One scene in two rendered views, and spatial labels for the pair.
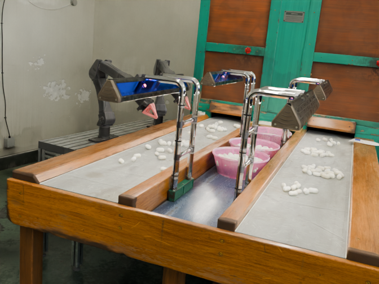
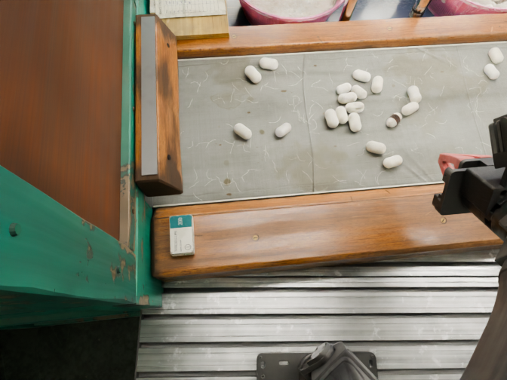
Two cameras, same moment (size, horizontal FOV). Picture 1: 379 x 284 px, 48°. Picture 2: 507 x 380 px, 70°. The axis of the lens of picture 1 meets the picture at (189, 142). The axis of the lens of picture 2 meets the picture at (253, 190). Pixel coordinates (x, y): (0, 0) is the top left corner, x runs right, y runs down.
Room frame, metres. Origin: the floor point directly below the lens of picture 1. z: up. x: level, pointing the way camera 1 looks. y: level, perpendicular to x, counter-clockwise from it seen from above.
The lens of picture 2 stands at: (3.01, 0.09, 1.33)
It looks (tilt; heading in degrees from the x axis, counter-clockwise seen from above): 71 degrees down; 237
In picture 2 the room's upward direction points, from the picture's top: 7 degrees clockwise
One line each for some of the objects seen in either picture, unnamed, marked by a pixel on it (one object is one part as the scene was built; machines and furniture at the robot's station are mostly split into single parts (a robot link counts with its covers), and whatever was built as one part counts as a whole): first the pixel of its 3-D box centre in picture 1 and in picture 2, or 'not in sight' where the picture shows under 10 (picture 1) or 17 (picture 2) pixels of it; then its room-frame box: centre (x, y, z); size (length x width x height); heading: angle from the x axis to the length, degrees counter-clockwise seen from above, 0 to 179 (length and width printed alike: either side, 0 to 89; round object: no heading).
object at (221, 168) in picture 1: (239, 163); not in sight; (1.94, -0.24, 0.72); 0.27 x 0.27 x 0.10
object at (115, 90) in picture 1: (151, 85); not in sight; (1.64, 0.16, 1.08); 0.62 x 0.08 x 0.07; 160
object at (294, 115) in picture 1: (300, 105); not in sight; (1.45, -0.36, 1.08); 0.62 x 0.08 x 0.07; 160
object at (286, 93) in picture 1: (270, 152); not in sight; (1.47, -0.29, 0.90); 0.20 x 0.19 x 0.45; 160
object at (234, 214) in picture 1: (278, 167); not in sight; (1.99, -0.44, 0.71); 1.81 x 0.05 x 0.11; 160
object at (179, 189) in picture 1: (166, 134); not in sight; (1.61, 0.09, 0.90); 0.20 x 0.19 x 0.45; 160
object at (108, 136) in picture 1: (104, 132); not in sight; (2.39, 0.49, 0.71); 0.20 x 0.07 x 0.08; 154
